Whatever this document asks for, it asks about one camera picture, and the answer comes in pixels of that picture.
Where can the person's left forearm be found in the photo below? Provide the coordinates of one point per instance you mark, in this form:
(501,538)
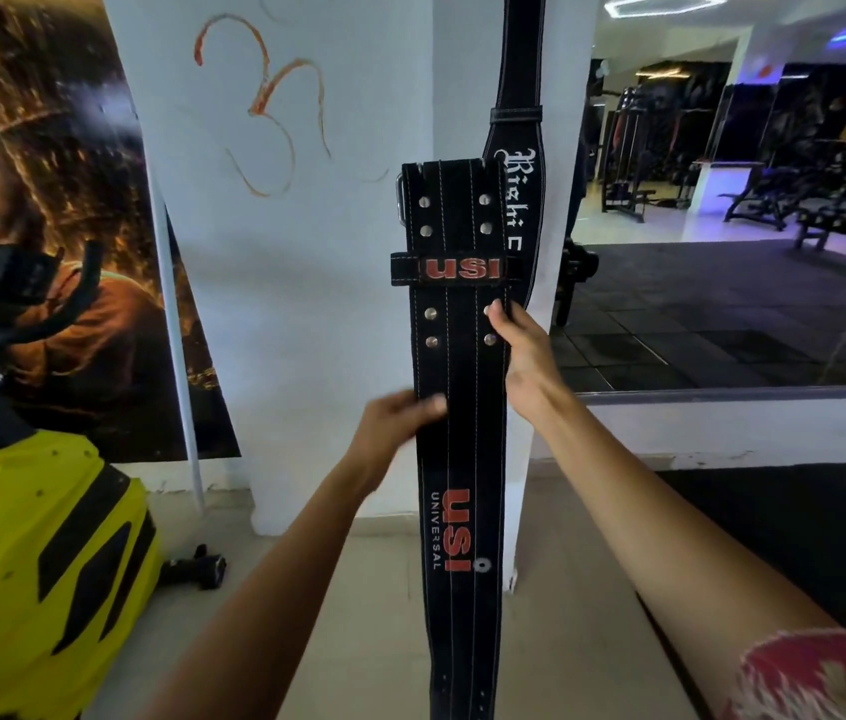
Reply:
(265,599)

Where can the black workout bench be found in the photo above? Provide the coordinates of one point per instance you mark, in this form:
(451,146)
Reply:
(760,194)

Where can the white pole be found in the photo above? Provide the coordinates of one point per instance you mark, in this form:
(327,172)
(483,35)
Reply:
(179,367)

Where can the person's right hand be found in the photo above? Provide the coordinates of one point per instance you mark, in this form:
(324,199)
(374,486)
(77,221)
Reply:
(532,367)

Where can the dark orange wall poster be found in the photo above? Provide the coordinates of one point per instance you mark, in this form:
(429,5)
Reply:
(40,217)

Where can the hexagonal ceiling light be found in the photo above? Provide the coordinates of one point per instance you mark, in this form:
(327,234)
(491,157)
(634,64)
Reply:
(663,2)

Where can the person's right thumb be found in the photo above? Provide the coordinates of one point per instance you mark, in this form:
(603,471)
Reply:
(498,318)

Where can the person's left thumb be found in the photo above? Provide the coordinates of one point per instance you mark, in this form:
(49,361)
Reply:
(430,406)

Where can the black red-print weightlifting belt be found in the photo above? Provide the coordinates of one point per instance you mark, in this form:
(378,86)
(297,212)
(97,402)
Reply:
(457,442)

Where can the black white-lettered weightlifting belt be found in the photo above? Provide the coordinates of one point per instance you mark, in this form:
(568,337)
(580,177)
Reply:
(519,82)

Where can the yellow exercise bike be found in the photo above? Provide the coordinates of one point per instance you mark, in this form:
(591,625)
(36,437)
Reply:
(25,562)

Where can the person's right forearm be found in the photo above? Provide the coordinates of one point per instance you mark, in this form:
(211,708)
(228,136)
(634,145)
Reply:
(663,539)

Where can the red patterned sleeve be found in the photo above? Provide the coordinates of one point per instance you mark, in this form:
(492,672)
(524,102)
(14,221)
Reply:
(820,678)

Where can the large wall mirror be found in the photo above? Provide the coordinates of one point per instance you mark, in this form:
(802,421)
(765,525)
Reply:
(730,292)

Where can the black weight machine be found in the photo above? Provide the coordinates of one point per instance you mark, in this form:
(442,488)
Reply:
(624,157)

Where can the person's left hand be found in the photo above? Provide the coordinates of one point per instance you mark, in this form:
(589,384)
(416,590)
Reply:
(382,434)

